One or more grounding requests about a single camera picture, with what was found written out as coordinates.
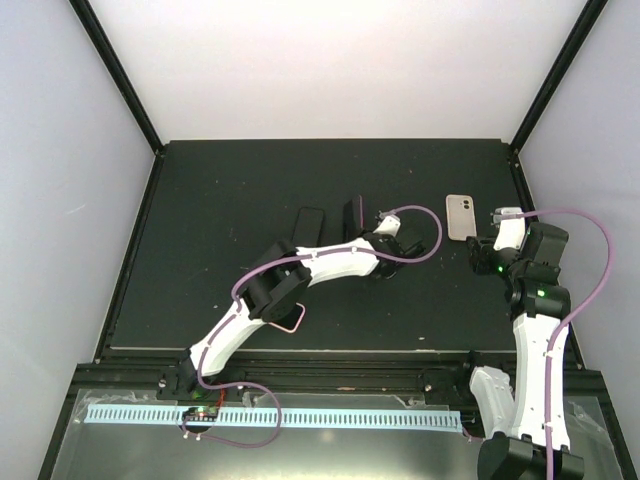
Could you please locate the right black frame post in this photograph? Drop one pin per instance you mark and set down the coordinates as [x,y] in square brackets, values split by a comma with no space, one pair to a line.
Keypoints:
[572,45]

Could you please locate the black frame post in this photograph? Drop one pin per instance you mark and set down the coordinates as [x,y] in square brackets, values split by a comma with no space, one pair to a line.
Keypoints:
[572,45]
[88,18]

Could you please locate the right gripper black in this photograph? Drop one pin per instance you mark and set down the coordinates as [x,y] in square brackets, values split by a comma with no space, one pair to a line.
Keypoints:
[479,254]

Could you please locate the black phone case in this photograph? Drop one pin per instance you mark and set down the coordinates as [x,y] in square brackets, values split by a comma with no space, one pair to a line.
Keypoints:
[308,227]

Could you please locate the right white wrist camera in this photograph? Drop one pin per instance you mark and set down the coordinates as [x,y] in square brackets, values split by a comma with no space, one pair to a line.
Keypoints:
[511,228]

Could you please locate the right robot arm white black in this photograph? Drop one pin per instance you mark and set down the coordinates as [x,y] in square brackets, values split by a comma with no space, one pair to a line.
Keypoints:
[523,416]

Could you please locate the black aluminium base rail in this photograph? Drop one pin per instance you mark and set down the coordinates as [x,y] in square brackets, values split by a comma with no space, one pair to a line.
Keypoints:
[438,379]

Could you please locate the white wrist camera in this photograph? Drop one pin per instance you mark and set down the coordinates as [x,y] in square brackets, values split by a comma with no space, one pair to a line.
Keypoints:
[388,224]
[511,228]

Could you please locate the phone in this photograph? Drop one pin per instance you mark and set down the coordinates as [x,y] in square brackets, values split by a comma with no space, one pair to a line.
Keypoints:
[353,219]
[291,321]

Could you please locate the phone in pink case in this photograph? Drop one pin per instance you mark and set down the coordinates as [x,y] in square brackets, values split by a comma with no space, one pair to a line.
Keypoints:
[291,321]

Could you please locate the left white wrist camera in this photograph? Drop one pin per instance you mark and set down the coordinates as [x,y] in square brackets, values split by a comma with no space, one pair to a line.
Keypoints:
[388,224]

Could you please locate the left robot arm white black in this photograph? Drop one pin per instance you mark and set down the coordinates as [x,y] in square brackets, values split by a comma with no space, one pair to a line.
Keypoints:
[270,293]

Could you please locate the left small circuit board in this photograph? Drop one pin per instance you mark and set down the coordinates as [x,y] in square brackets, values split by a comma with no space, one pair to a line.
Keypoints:
[200,414]

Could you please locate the light blue slotted cable duct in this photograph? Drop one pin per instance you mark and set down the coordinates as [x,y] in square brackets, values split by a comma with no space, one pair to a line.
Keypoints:
[299,418]

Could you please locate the left black frame post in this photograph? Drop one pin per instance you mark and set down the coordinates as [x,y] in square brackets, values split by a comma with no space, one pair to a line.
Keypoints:
[88,18]

